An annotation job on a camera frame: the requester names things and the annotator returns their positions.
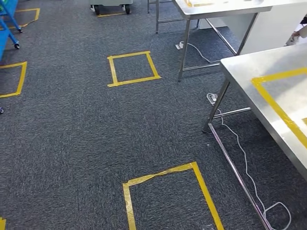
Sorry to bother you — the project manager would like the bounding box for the stainless steel workbench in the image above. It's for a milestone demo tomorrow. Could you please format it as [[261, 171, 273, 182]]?
[[203, 43, 307, 230]]

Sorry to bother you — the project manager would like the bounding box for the yellow tape on workbench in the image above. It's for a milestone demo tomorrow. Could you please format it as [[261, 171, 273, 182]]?
[[251, 67, 307, 150]]

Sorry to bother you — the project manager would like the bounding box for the blue metal shelf rack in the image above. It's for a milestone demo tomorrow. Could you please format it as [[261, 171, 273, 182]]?
[[0, 0, 23, 62]]

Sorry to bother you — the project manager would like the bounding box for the grey wheeled cart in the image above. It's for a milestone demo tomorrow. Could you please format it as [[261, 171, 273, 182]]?
[[90, 0, 134, 16]]

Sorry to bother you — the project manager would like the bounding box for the stainless steel table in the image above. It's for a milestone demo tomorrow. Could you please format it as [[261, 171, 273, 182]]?
[[147, 0, 307, 83]]

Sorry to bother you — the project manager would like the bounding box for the white cabinet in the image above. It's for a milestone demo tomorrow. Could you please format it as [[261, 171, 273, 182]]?
[[199, 4, 307, 55]]

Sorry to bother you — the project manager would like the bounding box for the person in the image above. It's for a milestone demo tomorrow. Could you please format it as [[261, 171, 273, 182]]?
[[285, 16, 307, 46]]

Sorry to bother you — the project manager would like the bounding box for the white floor cable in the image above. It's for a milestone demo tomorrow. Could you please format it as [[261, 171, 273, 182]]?
[[182, 42, 222, 64], [216, 108, 292, 230]]

